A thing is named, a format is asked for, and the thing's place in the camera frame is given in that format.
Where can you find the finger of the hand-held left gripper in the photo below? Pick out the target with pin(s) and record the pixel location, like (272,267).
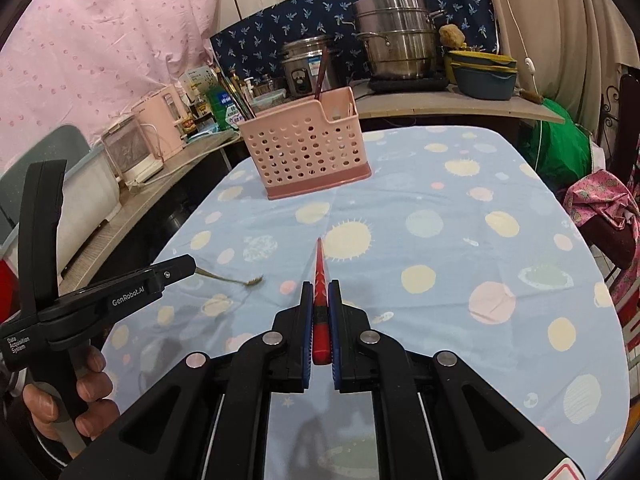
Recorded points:
(175,267)

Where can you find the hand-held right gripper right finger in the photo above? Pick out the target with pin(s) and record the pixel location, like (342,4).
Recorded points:
(336,340)

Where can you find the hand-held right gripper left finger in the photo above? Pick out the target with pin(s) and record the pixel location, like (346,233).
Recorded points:
(306,340)

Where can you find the red chopstick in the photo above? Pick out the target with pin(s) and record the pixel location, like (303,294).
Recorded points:
(322,332)

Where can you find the gold spoon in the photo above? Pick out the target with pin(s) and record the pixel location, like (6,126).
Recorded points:
(250,282)

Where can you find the pink perforated utensil holder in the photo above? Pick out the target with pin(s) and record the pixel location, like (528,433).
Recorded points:
(300,160)

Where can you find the green chopstick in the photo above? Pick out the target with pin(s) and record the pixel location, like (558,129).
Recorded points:
(235,92)
(244,100)

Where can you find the dark maroon chopstick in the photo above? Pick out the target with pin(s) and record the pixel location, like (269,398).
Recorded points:
(320,77)

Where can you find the person's left hand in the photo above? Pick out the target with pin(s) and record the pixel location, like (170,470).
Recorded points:
(97,390)

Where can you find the white plastic tub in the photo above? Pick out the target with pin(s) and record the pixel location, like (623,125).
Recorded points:
(95,200)

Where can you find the blue planet print tablecloth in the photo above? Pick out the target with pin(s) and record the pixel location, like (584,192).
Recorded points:
(425,260)

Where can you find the pink kitchen appliance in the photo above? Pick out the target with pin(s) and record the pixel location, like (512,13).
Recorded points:
(160,120)

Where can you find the dark sauce bottle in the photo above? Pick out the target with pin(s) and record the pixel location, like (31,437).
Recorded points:
(199,107)

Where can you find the grey-blue plastic panel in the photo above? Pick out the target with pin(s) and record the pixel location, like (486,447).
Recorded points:
(65,145)

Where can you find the clear plastic food container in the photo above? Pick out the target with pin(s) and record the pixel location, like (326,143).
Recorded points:
(267,102)

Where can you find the white and green carton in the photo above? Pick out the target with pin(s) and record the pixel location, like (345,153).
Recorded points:
(197,77)

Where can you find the pink dotted curtain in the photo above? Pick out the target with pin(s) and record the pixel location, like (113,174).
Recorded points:
(90,60)

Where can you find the steel rice cooker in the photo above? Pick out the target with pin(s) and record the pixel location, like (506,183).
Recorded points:
(300,67)

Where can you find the navy leaf print cloth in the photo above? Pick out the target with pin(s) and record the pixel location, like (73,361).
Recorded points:
(270,25)

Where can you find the wooden counter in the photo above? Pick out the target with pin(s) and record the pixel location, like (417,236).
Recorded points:
(450,102)

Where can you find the black induction cooker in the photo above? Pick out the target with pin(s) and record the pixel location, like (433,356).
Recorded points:
(410,84)

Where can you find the green plastic bag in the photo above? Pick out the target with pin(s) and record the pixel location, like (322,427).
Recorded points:
(560,145)

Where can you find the pink floral cloth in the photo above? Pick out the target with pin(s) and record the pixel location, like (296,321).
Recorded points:
(600,200)

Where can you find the blue pot with yellow lid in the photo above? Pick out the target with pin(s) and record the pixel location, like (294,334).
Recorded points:
(485,77)

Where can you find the stacked steel steamer pot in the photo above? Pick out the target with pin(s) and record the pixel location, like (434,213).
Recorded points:
(400,35)

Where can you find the brown loofah sponge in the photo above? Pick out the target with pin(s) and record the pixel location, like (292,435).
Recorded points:
(451,35)

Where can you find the dark metal chair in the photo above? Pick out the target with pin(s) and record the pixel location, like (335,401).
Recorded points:
(625,125)

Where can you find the beige curtain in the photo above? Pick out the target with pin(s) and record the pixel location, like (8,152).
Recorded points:
(565,25)

